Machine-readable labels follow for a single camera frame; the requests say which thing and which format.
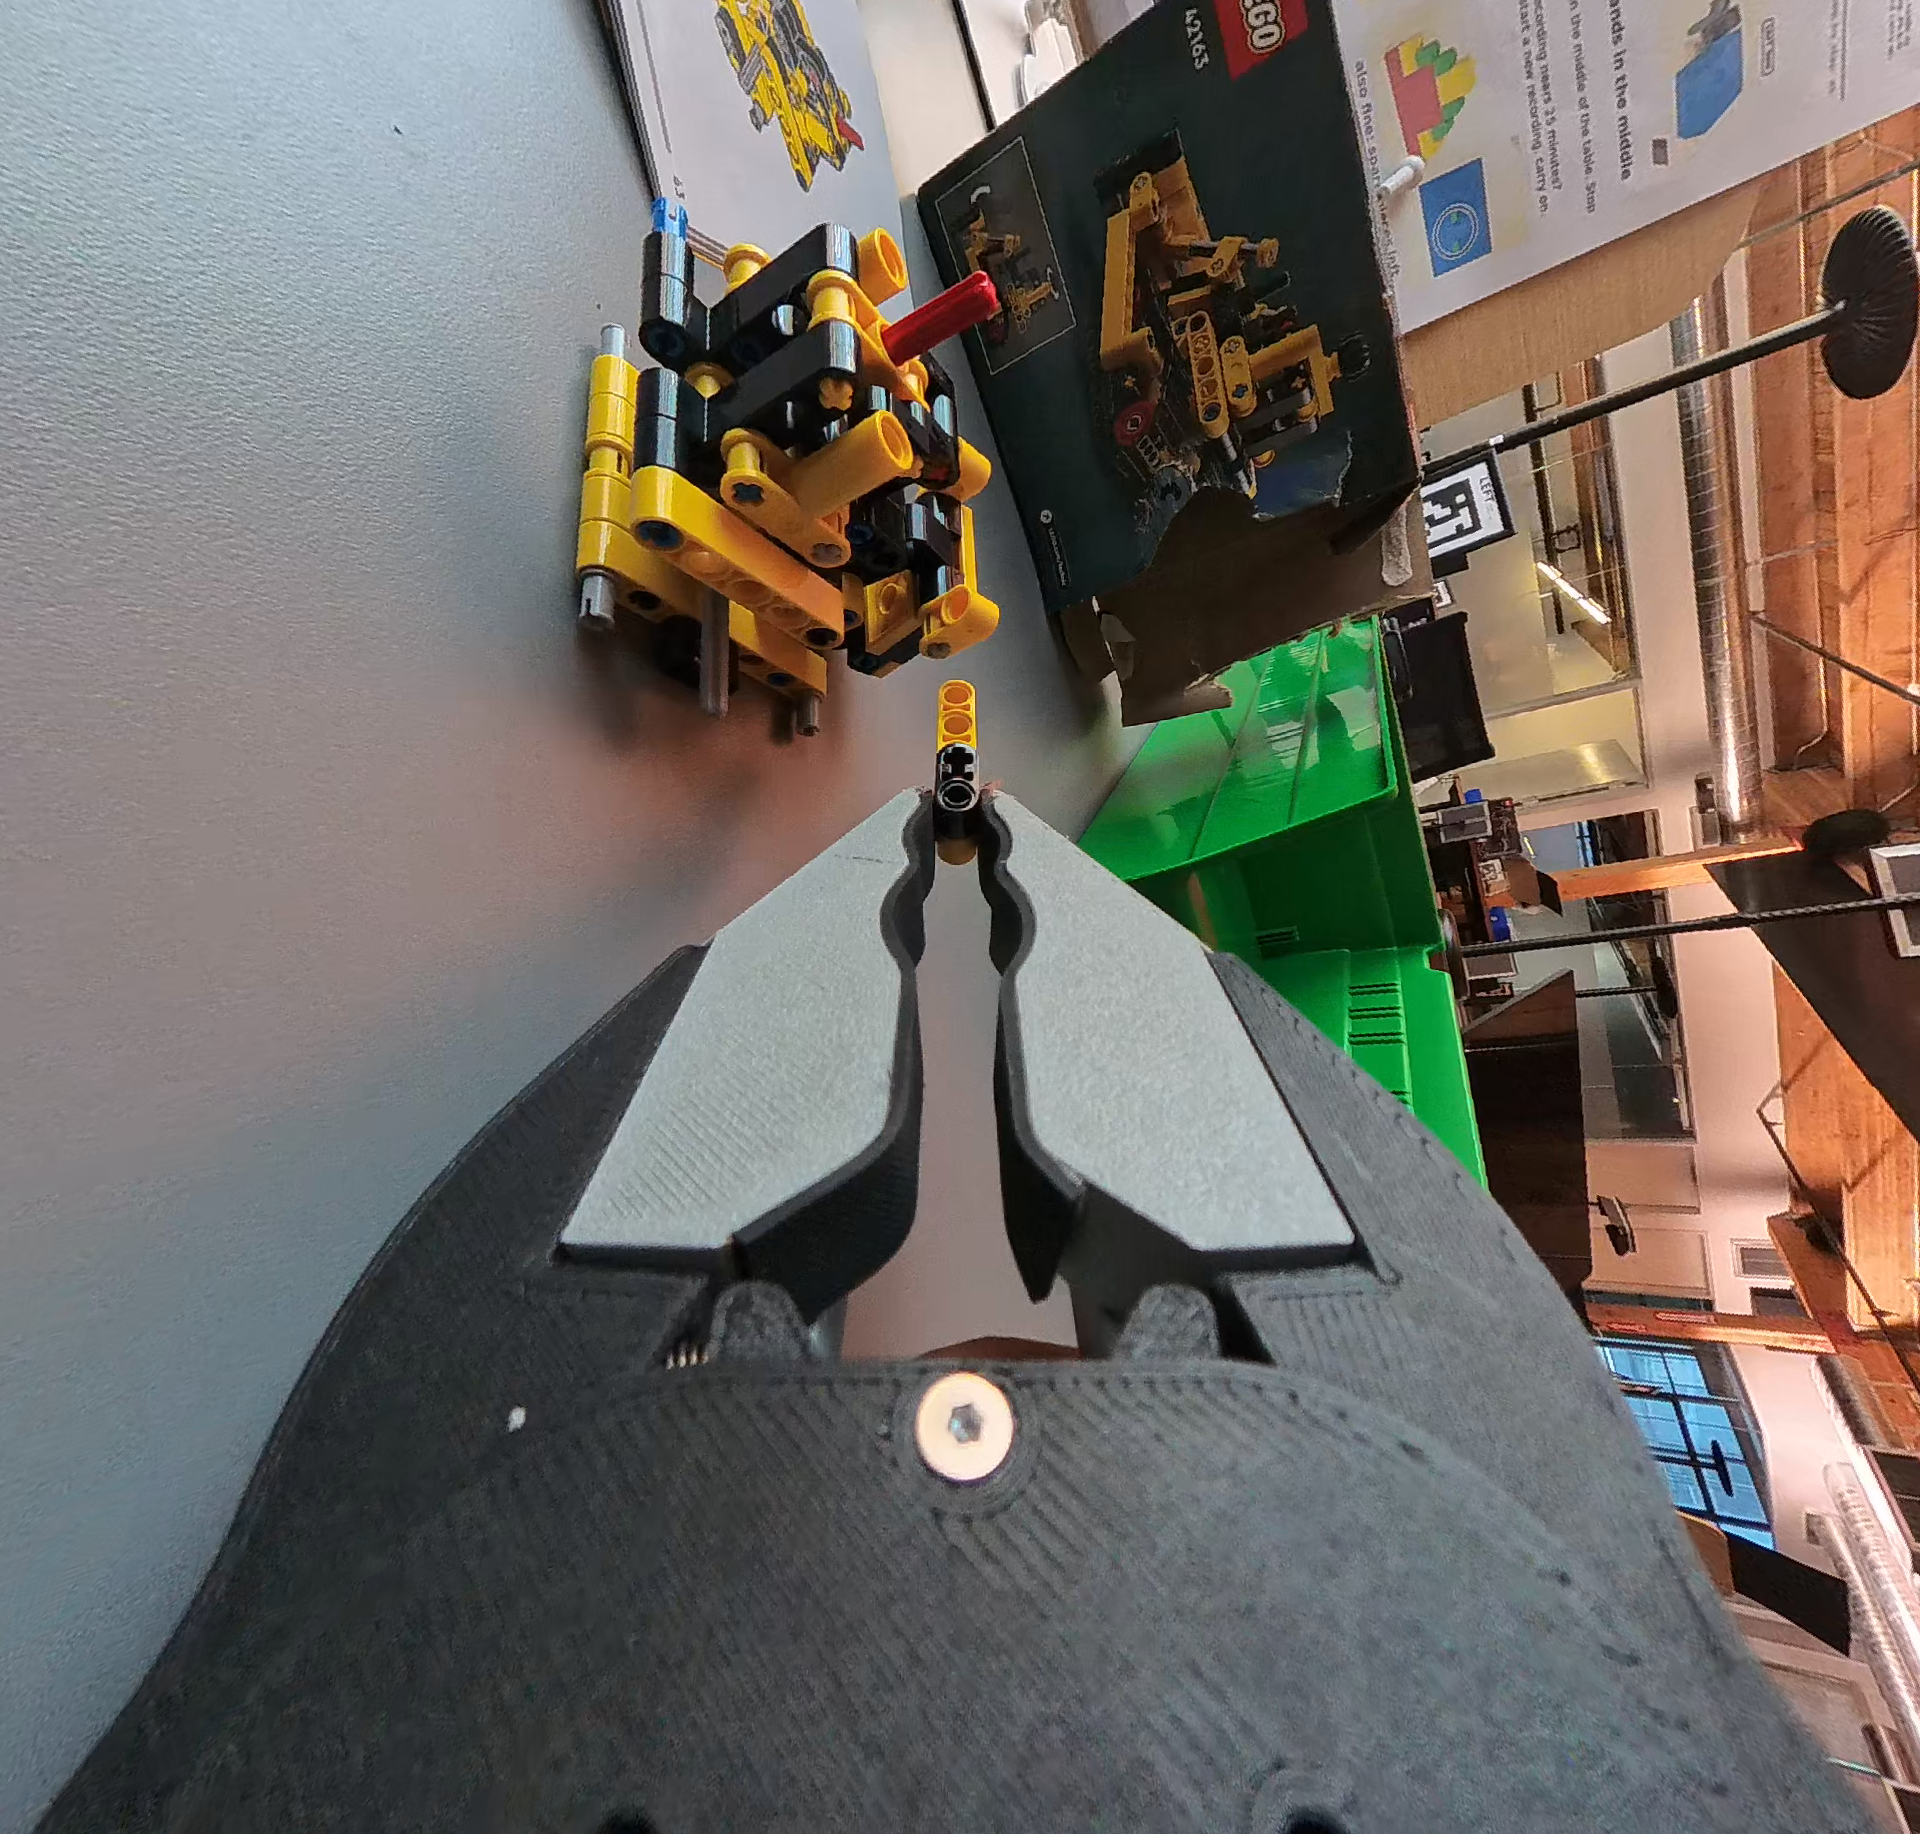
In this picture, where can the dark lego set box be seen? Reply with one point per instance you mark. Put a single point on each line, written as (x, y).
(1200, 304)

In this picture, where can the yellow and black lego model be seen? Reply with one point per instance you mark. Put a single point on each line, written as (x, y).
(780, 500)

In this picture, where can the yellow lego beam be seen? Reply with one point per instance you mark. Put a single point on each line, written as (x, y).
(958, 716)

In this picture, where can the wall poster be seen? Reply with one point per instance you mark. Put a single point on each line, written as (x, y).
(1591, 48)

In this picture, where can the green plastic bin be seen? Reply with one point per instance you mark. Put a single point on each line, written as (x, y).
(1291, 844)

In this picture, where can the silver ventilation duct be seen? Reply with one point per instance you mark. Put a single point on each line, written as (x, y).
(1719, 559)

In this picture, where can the lego instruction booklet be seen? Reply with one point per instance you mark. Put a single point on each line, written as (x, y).
(751, 48)

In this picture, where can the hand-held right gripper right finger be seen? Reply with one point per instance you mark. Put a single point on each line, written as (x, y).
(1156, 1100)

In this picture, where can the black round-base stand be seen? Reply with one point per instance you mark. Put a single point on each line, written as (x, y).
(1871, 302)

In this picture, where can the black lego connector pin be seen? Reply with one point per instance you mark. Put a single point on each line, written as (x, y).
(956, 789)

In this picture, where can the white flat board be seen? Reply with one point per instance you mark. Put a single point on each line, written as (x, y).
(999, 4)

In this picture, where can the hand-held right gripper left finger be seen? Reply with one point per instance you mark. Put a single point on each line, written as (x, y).
(765, 1070)

